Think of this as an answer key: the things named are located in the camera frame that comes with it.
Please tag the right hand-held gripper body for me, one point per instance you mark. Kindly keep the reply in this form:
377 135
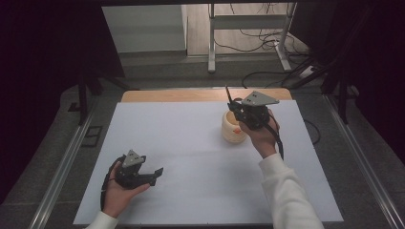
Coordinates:
254 113

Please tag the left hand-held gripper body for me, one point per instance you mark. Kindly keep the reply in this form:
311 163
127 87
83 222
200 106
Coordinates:
130 173

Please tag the dark green gold pen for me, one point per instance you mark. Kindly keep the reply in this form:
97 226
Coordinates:
228 93

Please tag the cream ceramic pen holder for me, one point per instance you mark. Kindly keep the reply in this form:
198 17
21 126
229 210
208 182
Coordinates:
230 130

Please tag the person's right hand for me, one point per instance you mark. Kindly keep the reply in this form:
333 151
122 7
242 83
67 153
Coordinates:
262 140

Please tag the person's left hand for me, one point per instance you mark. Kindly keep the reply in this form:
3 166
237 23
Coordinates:
116 198

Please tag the white table cover sheet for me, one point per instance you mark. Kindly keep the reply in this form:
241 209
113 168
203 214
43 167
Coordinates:
191 178

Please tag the wooden table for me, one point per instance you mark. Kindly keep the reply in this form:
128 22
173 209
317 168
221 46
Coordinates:
191 94

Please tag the white power strip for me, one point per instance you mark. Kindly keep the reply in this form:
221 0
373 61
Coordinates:
307 71

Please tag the black tripod stand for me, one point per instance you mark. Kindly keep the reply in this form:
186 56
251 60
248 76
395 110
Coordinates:
342 95
83 95

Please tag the white panel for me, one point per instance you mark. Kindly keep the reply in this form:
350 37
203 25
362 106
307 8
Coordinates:
143 28

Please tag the dark curtain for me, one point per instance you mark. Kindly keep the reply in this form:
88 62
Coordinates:
41 79
375 70

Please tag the metal floor rail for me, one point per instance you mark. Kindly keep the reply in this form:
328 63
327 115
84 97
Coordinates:
366 171
60 171

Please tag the white metal stand frame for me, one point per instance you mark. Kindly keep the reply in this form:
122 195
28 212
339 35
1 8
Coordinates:
248 22

